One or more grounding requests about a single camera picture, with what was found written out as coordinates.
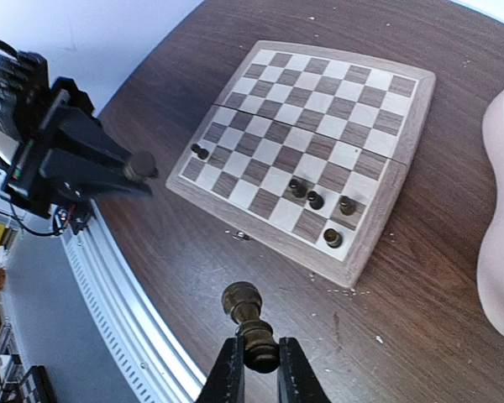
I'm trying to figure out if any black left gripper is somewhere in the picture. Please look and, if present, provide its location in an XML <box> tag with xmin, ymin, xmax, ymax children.
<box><xmin>0</xmin><ymin>52</ymin><xmax>153</xmax><ymax>218</ymax></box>

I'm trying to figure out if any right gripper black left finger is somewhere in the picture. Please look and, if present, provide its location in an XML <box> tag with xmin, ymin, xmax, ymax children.
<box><xmin>196</xmin><ymin>336</ymin><xmax>244</xmax><ymax>403</ymax></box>

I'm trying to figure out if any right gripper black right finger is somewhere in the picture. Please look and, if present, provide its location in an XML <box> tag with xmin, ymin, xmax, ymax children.
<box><xmin>277</xmin><ymin>338</ymin><xmax>331</xmax><ymax>403</ymax></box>

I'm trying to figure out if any dark bishop chess piece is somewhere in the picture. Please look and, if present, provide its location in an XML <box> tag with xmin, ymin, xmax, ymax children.
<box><xmin>123</xmin><ymin>151</ymin><xmax>159</xmax><ymax>182</ymax></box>

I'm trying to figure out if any dark knight chess piece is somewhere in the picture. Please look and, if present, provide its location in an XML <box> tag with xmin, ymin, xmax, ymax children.
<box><xmin>222</xmin><ymin>281</ymin><xmax>280</xmax><ymax>374</ymax></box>

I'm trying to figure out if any dark rook chess piece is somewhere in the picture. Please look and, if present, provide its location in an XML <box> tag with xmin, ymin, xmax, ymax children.
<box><xmin>191</xmin><ymin>144</ymin><xmax>209</xmax><ymax>160</ymax></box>
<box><xmin>339</xmin><ymin>196</ymin><xmax>356</xmax><ymax>216</ymax></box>

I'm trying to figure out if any wooden chess board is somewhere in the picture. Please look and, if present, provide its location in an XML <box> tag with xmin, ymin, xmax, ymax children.
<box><xmin>166</xmin><ymin>40</ymin><xmax>436</xmax><ymax>288</ymax></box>

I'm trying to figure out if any pink double bowl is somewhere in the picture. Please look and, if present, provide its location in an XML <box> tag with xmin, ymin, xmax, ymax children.
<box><xmin>476</xmin><ymin>90</ymin><xmax>504</xmax><ymax>336</ymax></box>

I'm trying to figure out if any front aluminium rail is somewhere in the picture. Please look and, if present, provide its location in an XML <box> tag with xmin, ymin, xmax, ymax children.
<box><xmin>60</xmin><ymin>206</ymin><xmax>206</xmax><ymax>402</ymax></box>

